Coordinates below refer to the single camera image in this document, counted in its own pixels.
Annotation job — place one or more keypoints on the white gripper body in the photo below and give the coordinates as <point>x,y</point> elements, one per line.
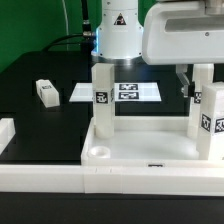
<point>184,32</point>

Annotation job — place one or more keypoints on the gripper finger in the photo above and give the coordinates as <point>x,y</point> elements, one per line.
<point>188,87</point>

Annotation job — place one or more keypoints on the white desk top tray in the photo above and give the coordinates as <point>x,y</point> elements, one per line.
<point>141,141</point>

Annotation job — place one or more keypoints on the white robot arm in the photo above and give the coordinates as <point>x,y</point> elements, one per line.
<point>119,36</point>

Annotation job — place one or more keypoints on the white front fence bar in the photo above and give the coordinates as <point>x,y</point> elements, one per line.
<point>112,180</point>

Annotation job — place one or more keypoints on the white marker base plate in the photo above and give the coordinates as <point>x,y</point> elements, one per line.
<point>124,92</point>

